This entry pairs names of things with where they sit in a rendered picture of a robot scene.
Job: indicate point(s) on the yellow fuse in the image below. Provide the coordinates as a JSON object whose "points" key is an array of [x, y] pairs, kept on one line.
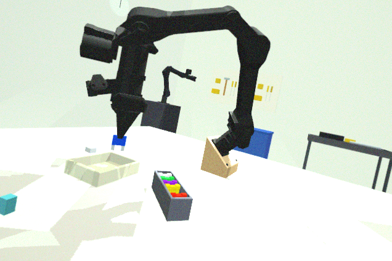
{"points": [[173, 188]]}

